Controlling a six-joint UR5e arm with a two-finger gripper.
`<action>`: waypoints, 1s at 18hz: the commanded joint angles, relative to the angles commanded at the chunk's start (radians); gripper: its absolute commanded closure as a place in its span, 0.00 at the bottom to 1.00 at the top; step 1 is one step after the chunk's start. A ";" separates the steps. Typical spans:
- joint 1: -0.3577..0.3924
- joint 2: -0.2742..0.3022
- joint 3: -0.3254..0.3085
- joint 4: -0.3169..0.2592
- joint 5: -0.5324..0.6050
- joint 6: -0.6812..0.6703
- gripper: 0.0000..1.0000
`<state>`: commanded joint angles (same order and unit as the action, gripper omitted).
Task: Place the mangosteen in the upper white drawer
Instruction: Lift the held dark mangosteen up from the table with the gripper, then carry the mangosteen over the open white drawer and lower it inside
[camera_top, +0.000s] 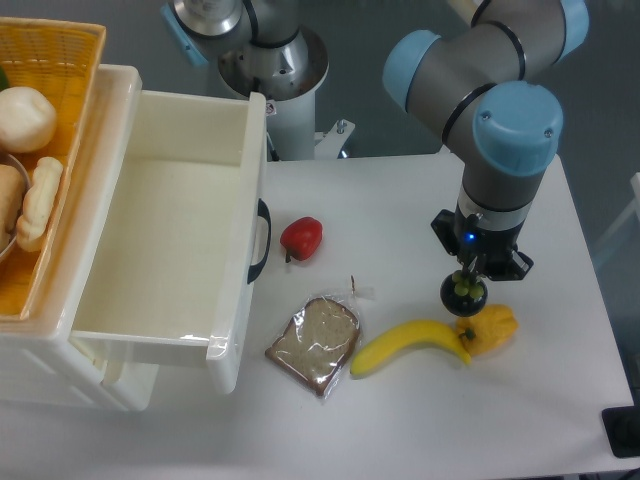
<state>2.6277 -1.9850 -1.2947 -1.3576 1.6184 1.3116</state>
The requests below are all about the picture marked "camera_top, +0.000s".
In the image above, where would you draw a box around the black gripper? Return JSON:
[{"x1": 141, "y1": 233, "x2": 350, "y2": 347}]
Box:
[{"x1": 431, "y1": 208, "x2": 533, "y2": 280}]

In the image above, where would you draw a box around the dark purple mangosteen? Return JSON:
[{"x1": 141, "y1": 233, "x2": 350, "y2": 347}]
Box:
[{"x1": 440, "y1": 270, "x2": 488, "y2": 317}]

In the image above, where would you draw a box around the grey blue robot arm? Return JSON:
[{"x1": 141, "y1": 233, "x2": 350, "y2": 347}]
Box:
[{"x1": 161, "y1": 1, "x2": 589, "y2": 281}]

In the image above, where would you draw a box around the open upper white drawer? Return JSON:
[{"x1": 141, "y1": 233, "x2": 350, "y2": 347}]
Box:
[{"x1": 72, "y1": 91, "x2": 271, "y2": 394}]

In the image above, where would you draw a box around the white drawer cabinet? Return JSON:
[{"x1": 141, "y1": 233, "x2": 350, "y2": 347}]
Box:
[{"x1": 1, "y1": 65, "x2": 158, "y2": 411}]

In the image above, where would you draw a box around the yellow bell pepper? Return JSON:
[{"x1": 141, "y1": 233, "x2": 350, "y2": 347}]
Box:
[{"x1": 455, "y1": 304, "x2": 519, "y2": 357}]

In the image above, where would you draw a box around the yellow banana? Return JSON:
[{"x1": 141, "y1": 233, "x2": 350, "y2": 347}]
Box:
[{"x1": 350, "y1": 319, "x2": 471, "y2": 378}]

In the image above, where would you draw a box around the red bell pepper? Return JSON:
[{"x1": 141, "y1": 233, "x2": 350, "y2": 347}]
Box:
[{"x1": 280, "y1": 216, "x2": 323, "y2": 263}]

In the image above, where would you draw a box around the bagged brown bread slice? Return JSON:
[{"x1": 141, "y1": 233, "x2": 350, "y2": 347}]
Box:
[{"x1": 265, "y1": 278, "x2": 376, "y2": 400}]

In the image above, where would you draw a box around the black device at table edge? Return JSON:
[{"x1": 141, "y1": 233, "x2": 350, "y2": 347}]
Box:
[{"x1": 601, "y1": 406, "x2": 639, "y2": 458}]

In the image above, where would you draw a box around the pale twisted bread roll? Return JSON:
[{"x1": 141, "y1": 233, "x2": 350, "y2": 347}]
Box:
[{"x1": 16, "y1": 157, "x2": 63, "y2": 252}]

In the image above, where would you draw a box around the orange wicker basket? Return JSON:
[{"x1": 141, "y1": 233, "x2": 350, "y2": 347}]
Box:
[{"x1": 1, "y1": 17, "x2": 106, "y2": 323}]

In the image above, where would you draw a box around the tan bread loaf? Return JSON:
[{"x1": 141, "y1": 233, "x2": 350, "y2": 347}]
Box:
[{"x1": 0, "y1": 165, "x2": 25, "y2": 251}]

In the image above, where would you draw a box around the round white bun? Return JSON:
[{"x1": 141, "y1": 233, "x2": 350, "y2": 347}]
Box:
[{"x1": 1, "y1": 86, "x2": 57, "y2": 153}]

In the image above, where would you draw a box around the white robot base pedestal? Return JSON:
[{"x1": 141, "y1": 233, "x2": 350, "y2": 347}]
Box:
[{"x1": 218, "y1": 26, "x2": 355, "y2": 161}]

